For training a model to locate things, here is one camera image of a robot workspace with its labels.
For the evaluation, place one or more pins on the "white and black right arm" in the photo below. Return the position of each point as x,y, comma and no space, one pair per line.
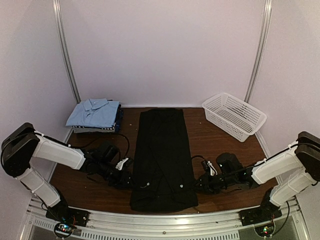
302,157

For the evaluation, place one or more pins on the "light blue folded shirt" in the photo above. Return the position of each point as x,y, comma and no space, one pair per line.
94,113

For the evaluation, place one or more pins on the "black long sleeve shirt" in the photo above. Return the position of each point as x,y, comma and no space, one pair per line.
162,168

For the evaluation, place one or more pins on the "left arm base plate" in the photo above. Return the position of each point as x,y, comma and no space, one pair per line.
68,220

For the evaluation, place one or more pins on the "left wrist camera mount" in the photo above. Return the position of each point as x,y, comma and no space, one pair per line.
124,163

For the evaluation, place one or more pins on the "aluminium front rail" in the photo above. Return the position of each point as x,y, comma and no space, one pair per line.
221,225

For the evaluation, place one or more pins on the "white plastic mesh basket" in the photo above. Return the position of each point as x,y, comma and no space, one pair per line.
234,116

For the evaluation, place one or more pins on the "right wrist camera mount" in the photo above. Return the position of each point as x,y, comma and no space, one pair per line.
208,167

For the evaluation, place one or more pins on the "grey folded shirt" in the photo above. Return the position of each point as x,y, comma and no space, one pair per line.
79,130

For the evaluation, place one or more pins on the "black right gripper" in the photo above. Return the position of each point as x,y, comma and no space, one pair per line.
206,184

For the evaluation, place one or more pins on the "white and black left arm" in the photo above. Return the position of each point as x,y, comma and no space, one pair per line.
25,143

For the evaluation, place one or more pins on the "right aluminium corner post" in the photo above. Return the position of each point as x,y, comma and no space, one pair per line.
264,31

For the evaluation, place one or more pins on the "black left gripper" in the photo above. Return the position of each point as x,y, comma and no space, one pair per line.
122,181

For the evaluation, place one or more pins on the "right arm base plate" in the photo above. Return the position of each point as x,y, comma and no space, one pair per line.
261,219

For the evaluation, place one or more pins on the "aluminium corner post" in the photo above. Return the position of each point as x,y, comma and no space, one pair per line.
64,50
264,31

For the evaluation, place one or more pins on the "left aluminium corner post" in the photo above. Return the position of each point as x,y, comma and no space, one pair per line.
64,50

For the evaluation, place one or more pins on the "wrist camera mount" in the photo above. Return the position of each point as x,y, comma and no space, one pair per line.
124,163
208,167

